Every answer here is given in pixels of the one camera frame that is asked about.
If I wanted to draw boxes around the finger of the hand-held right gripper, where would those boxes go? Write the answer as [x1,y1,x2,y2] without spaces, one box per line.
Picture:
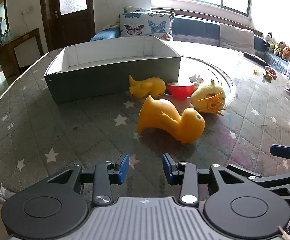
[247,165,290,204]
[270,144,290,169]

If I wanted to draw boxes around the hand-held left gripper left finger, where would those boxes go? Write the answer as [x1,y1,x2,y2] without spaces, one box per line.
[46,152,130,207]

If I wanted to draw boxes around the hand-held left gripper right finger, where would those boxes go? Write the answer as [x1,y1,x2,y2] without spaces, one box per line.
[162,153,254,208]

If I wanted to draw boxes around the large orange rubber duck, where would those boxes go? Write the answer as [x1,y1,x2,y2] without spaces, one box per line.
[137,94,206,145]

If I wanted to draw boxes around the red half apple toy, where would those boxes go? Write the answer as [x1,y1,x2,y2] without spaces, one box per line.
[166,81,196,99]

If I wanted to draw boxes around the small yellow rubber duck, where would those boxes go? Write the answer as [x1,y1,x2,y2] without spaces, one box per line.
[128,74,166,98]

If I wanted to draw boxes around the pale yellow chick toy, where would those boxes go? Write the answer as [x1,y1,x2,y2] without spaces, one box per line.
[190,79,227,117]

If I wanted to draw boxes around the grey cardboard box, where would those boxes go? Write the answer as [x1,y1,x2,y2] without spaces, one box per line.
[44,35,181,104]

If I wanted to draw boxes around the pink small toy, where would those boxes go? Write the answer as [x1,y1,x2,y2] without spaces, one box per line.
[264,65,277,77]

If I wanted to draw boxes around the black remote control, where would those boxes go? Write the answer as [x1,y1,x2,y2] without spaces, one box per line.
[243,52,269,67]

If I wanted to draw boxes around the stuffed toys on sofa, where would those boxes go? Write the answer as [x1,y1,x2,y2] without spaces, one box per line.
[273,41,290,60]

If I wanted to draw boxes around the panda stuffed toy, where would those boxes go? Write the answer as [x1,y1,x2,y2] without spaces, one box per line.
[263,32,275,52]

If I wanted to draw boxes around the white cushion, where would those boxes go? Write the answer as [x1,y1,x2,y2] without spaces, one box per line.
[220,23,255,55]

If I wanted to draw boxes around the blue sofa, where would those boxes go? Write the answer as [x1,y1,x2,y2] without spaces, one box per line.
[90,15,290,74]

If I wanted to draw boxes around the large butterfly print pillow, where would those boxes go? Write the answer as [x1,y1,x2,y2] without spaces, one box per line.
[119,12,174,41]

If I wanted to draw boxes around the dark wooden door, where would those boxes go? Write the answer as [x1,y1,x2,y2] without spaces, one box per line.
[39,0,96,52]

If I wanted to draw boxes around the wooden side table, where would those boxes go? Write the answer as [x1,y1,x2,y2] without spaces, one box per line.
[0,27,44,74]

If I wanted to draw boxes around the blue cups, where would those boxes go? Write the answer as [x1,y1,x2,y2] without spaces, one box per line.
[0,29,12,45]

